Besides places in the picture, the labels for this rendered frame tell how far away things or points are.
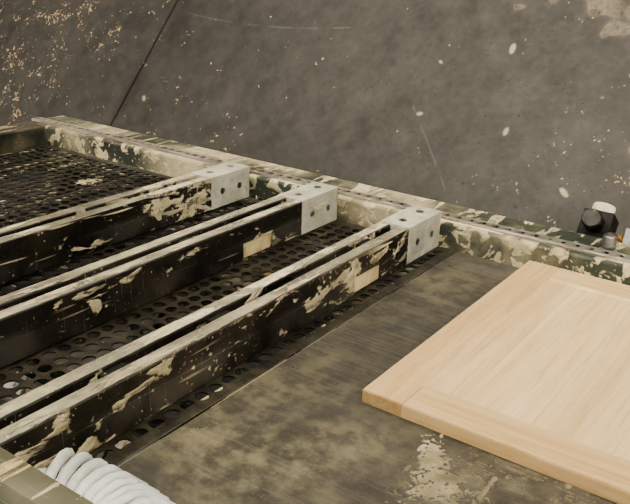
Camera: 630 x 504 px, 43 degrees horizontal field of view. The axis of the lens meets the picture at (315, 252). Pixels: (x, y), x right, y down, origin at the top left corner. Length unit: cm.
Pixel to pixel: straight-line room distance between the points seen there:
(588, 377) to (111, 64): 288
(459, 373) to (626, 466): 25
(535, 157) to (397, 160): 46
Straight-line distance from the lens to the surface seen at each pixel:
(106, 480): 56
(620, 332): 127
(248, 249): 144
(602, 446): 99
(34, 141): 227
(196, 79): 331
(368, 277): 134
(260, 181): 177
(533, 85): 265
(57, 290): 118
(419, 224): 145
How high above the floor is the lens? 228
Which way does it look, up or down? 57 degrees down
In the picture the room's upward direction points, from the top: 59 degrees counter-clockwise
